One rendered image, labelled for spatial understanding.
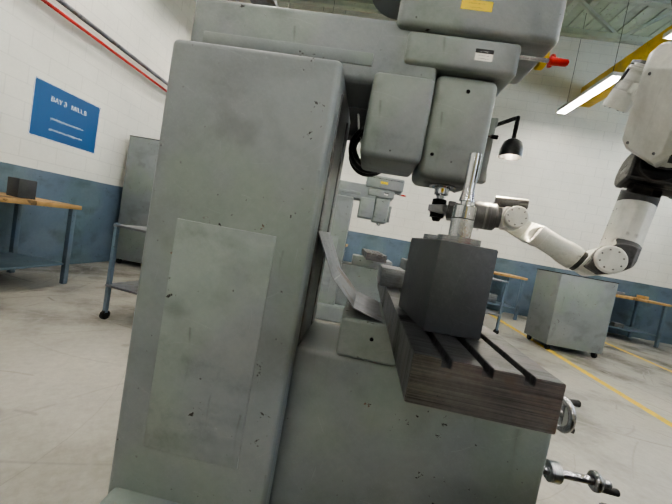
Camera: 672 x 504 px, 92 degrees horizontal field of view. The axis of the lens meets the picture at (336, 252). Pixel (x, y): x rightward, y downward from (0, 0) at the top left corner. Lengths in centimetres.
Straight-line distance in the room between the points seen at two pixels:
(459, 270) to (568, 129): 851
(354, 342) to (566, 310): 476
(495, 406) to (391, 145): 75
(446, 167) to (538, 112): 791
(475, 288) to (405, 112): 60
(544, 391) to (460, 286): 22
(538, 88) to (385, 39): 804
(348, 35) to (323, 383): 107
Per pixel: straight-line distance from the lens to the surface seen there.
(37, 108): 532
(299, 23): 123
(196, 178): 104
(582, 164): 912
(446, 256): 67
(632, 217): 121
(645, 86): 111
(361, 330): 100
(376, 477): 121
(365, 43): 118
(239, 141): 100
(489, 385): 59
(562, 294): 551
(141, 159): 598
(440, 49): 117
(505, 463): 124
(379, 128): 106
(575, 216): 893
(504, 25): 124
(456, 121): 112
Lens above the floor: 109
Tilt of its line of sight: 3 degrees down
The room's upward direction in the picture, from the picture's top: 10 degrees clockwise
